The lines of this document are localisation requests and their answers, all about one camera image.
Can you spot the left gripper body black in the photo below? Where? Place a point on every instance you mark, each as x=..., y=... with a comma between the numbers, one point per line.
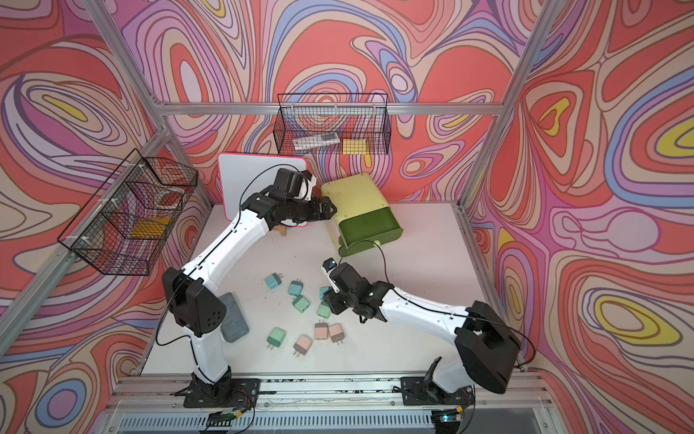
x=300, y=210

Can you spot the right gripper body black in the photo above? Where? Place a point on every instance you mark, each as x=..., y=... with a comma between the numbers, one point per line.
x=341, y=302

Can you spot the yellow green drawer cabinet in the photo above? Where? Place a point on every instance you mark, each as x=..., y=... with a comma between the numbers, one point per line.
x=353, y=195

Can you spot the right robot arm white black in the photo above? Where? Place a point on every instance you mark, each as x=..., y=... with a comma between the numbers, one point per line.
x=487, y=347

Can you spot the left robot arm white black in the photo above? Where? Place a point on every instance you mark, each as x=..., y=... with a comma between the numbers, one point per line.
x=191, y=291

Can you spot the green plug upper right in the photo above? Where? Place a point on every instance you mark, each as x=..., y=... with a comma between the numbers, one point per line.
x=324, y=311

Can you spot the green plug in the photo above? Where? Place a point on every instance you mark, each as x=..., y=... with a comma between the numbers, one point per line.
x=301, y=304
x=324, y=311
x=276, y=338

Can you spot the pink plug right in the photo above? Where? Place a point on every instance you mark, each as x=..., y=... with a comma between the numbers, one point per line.
x=336, y=333

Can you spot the pink plug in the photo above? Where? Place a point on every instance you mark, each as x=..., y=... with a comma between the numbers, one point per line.
x=321, y=331
x=336, y=333
x=303, y=345

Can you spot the pink plug middle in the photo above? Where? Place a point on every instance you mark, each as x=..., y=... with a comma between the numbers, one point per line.
x=321, y=331

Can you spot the green plug upper left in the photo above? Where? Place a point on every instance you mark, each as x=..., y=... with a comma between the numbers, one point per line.
x=301, y=304

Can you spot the grey remote in back basket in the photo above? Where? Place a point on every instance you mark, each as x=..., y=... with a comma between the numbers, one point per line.
x=323, y=140

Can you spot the yellow sponge in back basket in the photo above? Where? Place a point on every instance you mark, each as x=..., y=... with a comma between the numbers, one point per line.
x=354, y=147

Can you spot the pink plug lower left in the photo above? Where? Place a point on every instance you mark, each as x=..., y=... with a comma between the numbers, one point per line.
x=303, y=345

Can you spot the pink framed whiteboard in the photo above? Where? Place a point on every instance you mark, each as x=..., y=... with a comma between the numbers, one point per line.
x=241, y=175

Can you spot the green plug lower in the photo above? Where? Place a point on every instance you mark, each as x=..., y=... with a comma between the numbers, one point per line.
x=276, y=338

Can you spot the grey felt eraser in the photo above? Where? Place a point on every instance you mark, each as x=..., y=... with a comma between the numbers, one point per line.
x=234, y=327

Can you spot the tape roll in left basket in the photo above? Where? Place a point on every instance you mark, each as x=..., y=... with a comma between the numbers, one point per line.
x=165, y=199

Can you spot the yellow item in left basket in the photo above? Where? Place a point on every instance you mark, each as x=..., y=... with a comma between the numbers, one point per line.
x=149, y=229

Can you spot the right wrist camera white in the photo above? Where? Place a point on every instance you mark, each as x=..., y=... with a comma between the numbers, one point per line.
x=328, y=267

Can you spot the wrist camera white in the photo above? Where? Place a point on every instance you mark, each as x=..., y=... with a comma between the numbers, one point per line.
x=307, y=185
x=328, y=267

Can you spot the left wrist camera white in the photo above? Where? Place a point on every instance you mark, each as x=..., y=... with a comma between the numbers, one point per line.
x=307, y=185

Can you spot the back black wire basket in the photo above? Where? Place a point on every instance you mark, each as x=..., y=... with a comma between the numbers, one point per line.
x=355, y=115

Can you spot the black wire basket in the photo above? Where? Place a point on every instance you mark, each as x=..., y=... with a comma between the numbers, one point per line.
x=355, y=115
x=99, y=237

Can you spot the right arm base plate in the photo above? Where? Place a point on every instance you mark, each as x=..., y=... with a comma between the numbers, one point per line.
x=417, y=391

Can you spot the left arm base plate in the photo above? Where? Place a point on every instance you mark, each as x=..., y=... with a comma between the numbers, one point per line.
x=230, y=393

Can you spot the left black wire basket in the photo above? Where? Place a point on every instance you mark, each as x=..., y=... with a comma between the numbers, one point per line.
x=99, y=237

